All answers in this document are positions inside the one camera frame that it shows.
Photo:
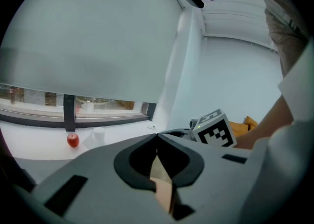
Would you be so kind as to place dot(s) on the person's white shirt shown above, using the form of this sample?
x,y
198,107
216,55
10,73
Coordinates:
x,y
298,81

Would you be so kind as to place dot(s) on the white paper cup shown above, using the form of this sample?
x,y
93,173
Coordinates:
x,y
97,136

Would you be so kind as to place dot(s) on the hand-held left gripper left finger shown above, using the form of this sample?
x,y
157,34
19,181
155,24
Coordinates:
x,y
98,193

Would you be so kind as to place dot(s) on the person's right forearm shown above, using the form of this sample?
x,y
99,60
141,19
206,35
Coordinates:
x,y
267,125

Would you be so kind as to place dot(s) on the black window frame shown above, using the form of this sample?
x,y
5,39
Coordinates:
x,y
69,115

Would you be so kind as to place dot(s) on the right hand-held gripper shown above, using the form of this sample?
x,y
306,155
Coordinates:
x,y
214,132

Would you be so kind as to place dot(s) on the red apple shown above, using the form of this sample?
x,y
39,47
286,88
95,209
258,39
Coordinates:
x,y
72,140

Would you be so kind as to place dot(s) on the person's brown vest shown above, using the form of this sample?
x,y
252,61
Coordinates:
x,y
284,29

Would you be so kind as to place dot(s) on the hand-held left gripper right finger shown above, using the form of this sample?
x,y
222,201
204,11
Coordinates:
x,y
216,183

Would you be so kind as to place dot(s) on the yellow cushion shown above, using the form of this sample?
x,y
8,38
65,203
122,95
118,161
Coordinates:
x,y
244,127

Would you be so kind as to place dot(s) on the grey roller window blind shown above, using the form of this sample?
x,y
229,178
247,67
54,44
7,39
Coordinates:
x,y
88,39

